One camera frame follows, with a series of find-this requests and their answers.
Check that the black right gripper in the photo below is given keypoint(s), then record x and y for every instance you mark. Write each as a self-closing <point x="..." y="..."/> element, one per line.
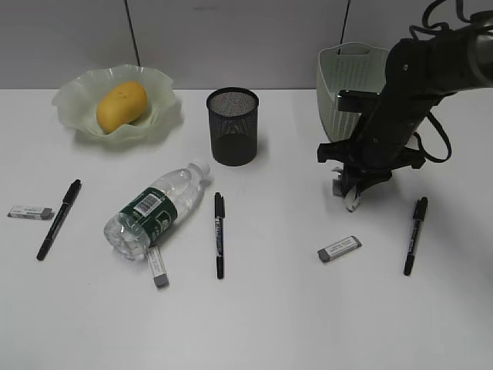
<point x="376" y="147"/>

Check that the waste paper ball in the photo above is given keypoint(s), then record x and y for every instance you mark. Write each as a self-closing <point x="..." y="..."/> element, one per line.
<point x="350" y="200"/>

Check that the black marker pen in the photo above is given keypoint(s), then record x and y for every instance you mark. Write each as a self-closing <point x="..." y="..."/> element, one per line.
<point x="67" y="202"/>
<point x="420" y="211"/>
<point x="219" y="216"/>

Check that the clear water bottle green label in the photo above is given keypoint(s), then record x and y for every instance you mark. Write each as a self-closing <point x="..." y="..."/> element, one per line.
<point x="165" y="202"/>

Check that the yellow mango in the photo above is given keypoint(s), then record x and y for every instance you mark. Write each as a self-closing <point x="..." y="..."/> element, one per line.
<point x="123" y="105"/>

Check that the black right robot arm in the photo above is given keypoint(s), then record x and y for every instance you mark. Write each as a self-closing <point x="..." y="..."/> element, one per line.
<point x="419" y="74"/>

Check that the grey white eraser right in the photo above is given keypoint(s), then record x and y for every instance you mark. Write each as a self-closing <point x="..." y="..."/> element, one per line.
<point x="339" y="249"/>

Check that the grey white eraser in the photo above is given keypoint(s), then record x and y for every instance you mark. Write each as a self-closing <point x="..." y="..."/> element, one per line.
<point x="31" y="212"/>
<point x="157" y="267"/>
<point x="339" y="249"/>

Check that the pale green woven basket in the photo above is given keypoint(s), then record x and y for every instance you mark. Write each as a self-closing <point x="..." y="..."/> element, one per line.
<point x="349" y="66"/>

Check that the black mesh pen holder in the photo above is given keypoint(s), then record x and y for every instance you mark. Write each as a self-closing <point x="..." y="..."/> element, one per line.
<point x="233" y="123"/>

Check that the grey white eraser middle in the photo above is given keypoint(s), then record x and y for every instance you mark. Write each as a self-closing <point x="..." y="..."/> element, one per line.
<point x="157" y="267"/>

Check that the pale green wavy plate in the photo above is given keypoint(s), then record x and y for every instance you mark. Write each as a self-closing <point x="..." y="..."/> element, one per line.
<point x="76" y="103"/>

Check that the grey white eraser left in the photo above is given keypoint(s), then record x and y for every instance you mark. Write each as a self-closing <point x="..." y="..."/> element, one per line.
<point x="31" y="212"/>

